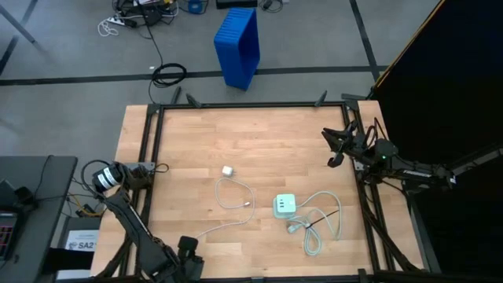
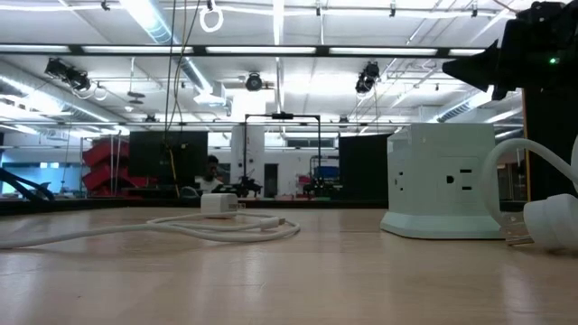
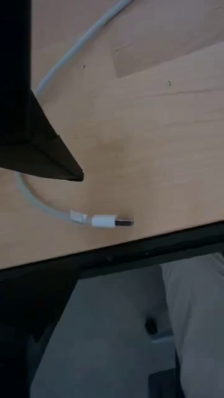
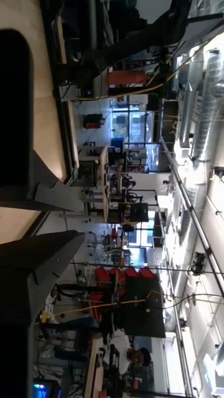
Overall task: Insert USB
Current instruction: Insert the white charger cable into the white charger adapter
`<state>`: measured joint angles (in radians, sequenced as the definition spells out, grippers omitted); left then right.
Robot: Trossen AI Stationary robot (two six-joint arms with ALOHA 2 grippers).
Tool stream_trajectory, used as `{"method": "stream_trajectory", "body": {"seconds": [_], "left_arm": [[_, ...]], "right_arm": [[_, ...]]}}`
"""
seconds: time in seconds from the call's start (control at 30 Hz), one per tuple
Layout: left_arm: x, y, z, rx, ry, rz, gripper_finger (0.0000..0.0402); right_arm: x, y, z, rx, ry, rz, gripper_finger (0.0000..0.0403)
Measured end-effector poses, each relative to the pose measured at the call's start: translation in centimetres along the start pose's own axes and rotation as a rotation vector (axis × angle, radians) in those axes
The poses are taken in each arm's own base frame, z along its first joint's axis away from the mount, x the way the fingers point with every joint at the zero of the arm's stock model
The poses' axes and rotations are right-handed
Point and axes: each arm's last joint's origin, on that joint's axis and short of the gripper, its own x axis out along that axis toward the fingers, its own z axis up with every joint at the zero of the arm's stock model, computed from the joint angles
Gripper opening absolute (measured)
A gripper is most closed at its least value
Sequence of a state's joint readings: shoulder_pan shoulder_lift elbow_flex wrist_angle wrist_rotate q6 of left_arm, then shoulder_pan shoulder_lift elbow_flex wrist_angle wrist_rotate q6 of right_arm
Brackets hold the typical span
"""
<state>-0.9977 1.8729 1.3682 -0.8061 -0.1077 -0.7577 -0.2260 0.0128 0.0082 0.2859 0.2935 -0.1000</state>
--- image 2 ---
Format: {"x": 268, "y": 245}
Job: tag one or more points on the pale green power strip cube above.
{"x": 433, "y": 189}

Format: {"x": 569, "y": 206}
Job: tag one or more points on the white USB power adapter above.
{"x": 217, "y": 204}

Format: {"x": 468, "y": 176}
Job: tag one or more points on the black partition with yellow edge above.
{"x": 553, "y": 144}

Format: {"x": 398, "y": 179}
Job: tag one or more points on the black ceiling spotlight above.
{"x": 68, "y": 74}
{"x": 366, "y": 79}
{"x": 254, "y": 82}

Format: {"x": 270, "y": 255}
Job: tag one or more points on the black freestanding panel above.
{"x": 363, "y": 167}

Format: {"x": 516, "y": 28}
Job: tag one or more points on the distant blue bin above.
{"x": 326, "y": 172}

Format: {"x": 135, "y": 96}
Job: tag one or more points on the person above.
{"x": 210, "y": 173}

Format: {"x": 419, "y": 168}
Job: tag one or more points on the black screen panel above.
{"x": 153, "y": 153}

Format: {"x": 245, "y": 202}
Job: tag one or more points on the red storage rack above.
{"x": 106, "y": 167}

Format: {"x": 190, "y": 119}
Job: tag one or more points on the distant black rig frame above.
{"x": 245, "y": 149}

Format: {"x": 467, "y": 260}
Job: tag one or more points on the overhead frame bar with lights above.
{"x": 198, "y": 49}

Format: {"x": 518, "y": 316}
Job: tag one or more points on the black table frame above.
{"x": 90, "y": 206}

